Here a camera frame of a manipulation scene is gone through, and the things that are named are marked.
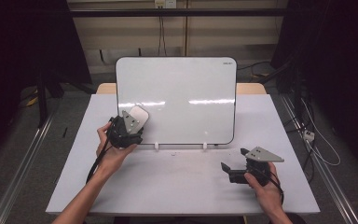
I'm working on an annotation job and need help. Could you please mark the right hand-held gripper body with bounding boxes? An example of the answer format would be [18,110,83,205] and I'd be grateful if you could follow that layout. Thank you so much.
[229,146,285,188]

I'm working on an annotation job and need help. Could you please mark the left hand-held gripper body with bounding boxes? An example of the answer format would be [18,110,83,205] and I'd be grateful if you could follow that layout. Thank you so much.
[107,109,145,149]

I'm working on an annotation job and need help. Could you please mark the white whiteboard eraser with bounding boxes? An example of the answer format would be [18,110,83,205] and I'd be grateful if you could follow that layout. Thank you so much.
[128,105,150,131]

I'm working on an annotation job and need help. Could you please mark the person's left hand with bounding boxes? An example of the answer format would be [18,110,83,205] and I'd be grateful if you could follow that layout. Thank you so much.
[95,121,138,179]

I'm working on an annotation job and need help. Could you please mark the person's right hand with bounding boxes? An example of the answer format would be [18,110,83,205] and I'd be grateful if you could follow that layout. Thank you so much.
[243,161,284,217]

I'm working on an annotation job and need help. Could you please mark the light wooden table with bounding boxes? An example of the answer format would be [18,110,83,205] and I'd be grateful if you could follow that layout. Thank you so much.
[96,82,268,95]

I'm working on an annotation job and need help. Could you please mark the white power strip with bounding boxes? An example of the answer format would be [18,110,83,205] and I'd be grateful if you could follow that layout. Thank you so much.
[302,130,316,143]

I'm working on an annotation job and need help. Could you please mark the white whiteboard with black rim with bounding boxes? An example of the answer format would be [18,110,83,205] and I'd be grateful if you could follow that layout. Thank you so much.
[115,56,238,147]

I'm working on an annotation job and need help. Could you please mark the black metal stand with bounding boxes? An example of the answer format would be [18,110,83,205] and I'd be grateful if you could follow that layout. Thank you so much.
[35,72,96,129]

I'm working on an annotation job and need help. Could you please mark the thin vertical pole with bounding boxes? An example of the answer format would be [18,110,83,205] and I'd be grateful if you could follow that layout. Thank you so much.
[184,0,189,57]

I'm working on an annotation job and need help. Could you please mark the black curtain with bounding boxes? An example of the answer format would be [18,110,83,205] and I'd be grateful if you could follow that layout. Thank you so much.
[0,0,93,171]
[269,0,358,180]

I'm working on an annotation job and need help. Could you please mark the black horizontal bar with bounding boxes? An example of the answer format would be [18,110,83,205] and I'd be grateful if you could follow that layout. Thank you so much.
[69,7,287,18]

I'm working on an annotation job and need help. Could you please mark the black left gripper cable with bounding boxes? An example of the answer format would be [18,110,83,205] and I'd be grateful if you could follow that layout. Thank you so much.
[85,116,116,185]

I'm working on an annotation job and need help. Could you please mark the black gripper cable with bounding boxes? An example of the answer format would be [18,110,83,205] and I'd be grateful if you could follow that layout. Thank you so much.
[260,172,285,206]
[85,116,116,185]

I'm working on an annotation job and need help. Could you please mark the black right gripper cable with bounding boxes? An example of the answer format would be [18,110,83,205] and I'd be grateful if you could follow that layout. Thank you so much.
[260,172,285,206]

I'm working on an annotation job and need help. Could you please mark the black floor cable bundle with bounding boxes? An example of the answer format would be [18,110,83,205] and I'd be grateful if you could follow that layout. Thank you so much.
[287,116,317,185]

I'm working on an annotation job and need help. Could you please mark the aluminium floor rail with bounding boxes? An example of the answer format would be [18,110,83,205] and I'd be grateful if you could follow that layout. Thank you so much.
[279,93,358,224]
[0,106,59,224]

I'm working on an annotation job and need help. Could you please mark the white floor cable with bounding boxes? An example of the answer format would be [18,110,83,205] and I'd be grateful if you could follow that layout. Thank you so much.
[301,98,342,167]

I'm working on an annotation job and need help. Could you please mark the black hanging cables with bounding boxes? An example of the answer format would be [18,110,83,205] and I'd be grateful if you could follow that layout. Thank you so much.
[157,7,168,57]

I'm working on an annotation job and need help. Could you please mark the white wall socket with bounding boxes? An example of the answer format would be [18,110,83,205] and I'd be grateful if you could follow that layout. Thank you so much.
[154,0,178,9]

